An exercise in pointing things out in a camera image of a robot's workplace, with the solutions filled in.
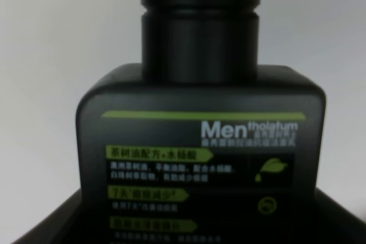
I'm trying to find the dark green Mentholatum bottle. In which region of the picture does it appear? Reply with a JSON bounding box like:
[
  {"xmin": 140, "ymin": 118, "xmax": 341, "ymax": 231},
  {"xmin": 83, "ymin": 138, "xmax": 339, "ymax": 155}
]
[{"xmin": 70, "ymin": 0, "xmax": 326, "ymax": 243}]

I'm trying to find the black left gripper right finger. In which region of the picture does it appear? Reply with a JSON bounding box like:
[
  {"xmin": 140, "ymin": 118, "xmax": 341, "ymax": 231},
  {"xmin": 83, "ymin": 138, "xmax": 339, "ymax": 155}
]
[{"xmin": 315, "ymin": 189, "xmax": 365, "ymax": 244}]

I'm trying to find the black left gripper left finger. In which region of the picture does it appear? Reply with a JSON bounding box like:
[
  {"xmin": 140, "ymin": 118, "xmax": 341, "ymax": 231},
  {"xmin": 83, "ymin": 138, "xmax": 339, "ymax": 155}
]
[{"xmin": 13, "ymin": 189, "xmax": 82, "ymax": 244}]

